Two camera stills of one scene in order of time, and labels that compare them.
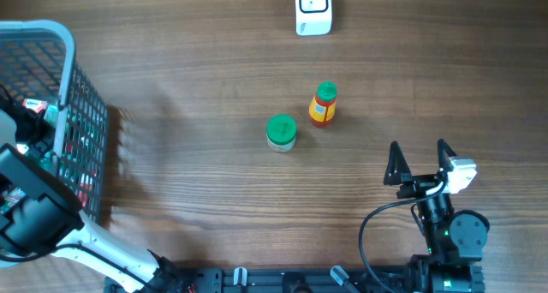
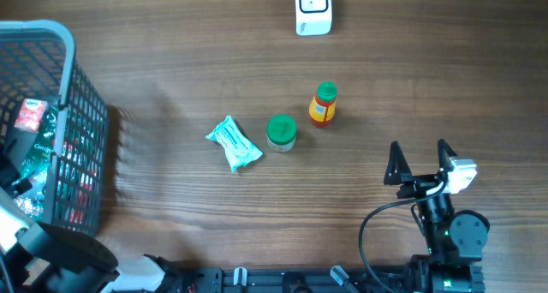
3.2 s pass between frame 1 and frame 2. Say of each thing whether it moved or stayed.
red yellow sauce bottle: stayed
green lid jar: stayed
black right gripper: stayed
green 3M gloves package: moved
